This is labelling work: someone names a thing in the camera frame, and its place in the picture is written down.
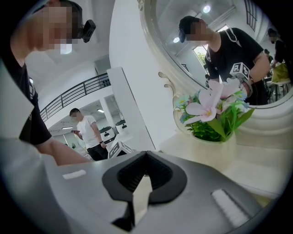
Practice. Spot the person's left forearm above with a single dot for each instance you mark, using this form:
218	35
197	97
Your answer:
61	152

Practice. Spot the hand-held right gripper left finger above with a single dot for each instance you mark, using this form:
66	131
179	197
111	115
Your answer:
87	194

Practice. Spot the black balcony railing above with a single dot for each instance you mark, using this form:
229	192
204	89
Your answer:
75	91

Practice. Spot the pink artificial flower bouquet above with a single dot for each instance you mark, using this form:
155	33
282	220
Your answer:
209	109

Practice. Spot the white wheeled robot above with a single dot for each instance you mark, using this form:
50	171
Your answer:
107	134
122	126

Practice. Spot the cream dressing table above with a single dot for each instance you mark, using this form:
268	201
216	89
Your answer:
251	169

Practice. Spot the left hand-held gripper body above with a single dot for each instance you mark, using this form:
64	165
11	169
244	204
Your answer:
120	149

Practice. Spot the person's black t-shirt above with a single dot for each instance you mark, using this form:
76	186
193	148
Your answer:
25	96

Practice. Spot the cream round vase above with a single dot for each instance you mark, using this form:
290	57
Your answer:
216	153

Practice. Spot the oval cream framed mirror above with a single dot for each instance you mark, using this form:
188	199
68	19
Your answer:
263	128

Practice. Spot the black head-mounted camera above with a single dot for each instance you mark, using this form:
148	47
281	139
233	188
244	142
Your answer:
88	30

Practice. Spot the person's head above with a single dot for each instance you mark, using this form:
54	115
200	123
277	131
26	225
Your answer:
49	25

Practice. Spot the white partition pillar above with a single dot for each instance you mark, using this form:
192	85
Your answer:
128	102

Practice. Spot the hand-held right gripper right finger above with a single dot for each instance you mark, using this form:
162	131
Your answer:
194	205

